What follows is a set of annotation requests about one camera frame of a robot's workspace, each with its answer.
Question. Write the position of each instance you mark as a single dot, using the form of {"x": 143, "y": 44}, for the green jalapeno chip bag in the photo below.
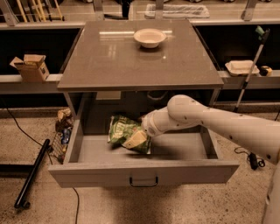
{"x": 121, "y": 128}

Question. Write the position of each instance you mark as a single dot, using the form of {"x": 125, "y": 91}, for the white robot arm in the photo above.
{"x": 259, "y": 136}

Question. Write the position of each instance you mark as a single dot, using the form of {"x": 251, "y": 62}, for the black drawer handle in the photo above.
{"x": 143, "y": 182}

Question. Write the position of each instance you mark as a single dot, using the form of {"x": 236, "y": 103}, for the brown cardboard box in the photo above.
{"x": 32, "y": 68}

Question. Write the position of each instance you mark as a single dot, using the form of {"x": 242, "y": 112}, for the grey open drawer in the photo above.
{"x": 189, "y": 156}

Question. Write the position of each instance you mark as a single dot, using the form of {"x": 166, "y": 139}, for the white foam tray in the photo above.
{"x": 239, "y": 67}

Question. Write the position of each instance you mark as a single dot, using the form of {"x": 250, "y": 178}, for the grabber reacher tool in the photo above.
{"x": 262, "y": 37}

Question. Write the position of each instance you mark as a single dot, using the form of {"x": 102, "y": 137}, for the wire basket with snacks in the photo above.
{"x": 63, "y": 128}

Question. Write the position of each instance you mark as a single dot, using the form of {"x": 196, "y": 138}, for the yellow tape measure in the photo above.
{"x": 265, "y": 71}

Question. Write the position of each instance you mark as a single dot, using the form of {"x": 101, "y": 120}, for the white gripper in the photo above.
{"x": 150, "y": 126}

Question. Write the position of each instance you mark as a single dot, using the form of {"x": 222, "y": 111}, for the black pole on floor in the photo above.
{"x": 21, "y": 201}

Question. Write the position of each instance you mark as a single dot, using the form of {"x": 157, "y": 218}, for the white paper bowl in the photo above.
{"x": 149, "y": 38}

